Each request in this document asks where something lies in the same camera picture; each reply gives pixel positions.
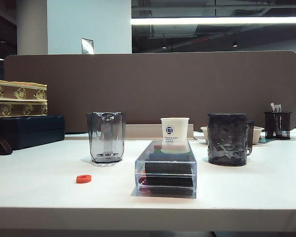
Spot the white paper cup blue logo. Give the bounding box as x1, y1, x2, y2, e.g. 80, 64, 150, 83
160, 117, 190, 154

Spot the clear plastic rectangular box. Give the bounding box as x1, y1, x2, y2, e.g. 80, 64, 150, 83
134, 139, 197, 199

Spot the yellow patterned gift box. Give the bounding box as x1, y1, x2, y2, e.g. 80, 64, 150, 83
0, 100, 49, 119
0, 78, 48, 102

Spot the black foam pad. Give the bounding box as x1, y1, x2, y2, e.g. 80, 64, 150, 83
145, 161, 192, 174
147, 175, 194, 188

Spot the dark textured mug with handle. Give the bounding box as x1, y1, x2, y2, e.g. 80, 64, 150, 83
207, 113, 255, 166

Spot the dark brown leather strap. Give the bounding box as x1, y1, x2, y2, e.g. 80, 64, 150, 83
0, 135, 13, 156

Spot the white ceiling light strip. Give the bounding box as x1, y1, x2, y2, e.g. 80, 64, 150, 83
131, 16, 296, 25

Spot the brown fabric desk partition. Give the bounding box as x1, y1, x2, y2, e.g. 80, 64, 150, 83
3, 50, 296, 134

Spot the clear grey faceted cup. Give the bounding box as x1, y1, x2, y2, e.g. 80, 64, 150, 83
86, 111, 126, 164

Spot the dark blue hard case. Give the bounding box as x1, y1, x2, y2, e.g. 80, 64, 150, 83
0, 115, 66, 151

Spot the silver wall plaque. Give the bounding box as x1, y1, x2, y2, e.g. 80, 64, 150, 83
81, 38, 94, 54

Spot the white bowl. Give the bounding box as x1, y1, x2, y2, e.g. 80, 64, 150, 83
199, 126, 265, 145

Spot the black mesh pen holder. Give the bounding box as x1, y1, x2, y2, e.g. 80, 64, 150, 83
264, 111, 293, 140

